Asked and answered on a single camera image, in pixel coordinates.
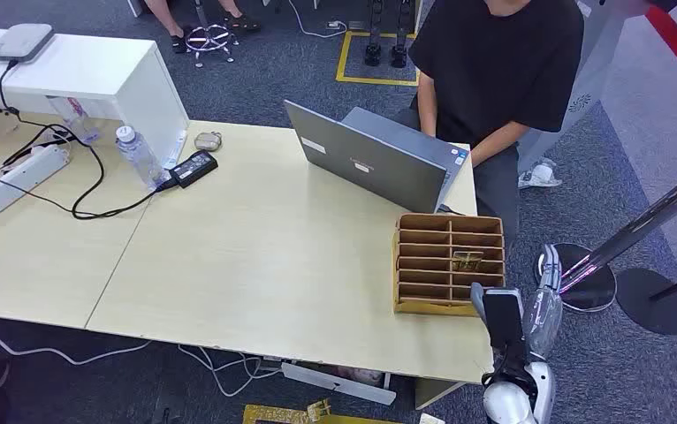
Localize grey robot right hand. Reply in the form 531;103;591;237
521;244;565;360

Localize wooden card organizer box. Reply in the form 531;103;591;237
392;213;506;318

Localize person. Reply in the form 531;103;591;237
141;0;262;55
393;0;586;250

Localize chrome stanchion base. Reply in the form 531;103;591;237
534;242;618;314

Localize black stanchion base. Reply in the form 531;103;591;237
615;268;677;337

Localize desk leg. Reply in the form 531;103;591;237
414;377;467;412

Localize crumpled white bag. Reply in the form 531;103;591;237
516;157;564;191

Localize white panel under desk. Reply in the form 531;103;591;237
280;360;398;407

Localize grey laptop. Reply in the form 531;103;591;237
284;99;471;215

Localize light grey panel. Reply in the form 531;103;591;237
516;0;651;175

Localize yellow cardboard piece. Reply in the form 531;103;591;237
242;398;405;424

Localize black robot leg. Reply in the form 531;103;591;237
364;0;384;68
390;0;415;70

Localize yellow floor tape square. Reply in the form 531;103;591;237
335;30;422;88

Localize black power adapter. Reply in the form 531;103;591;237
169;150;219;190

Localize clear bottle white cap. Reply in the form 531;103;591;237
115;125;168;193

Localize chrome stool base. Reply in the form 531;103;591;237
184;0;240;69

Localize clear bottle red label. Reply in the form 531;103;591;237
45;96;102;147

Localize white desk shelf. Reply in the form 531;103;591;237
0;26;191;170

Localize white power strip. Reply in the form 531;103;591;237
0;144;72;223

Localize grey router box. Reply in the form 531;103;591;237
0;23;56;64

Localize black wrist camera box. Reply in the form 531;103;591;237
469;282;528;360

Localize tangled white cable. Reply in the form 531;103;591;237
177;343;285;399

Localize white cable with plug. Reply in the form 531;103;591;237
286;0;349;40

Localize black power cable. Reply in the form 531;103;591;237
0;58;179;222

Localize white floor cable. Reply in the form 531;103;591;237
0;329;153;367

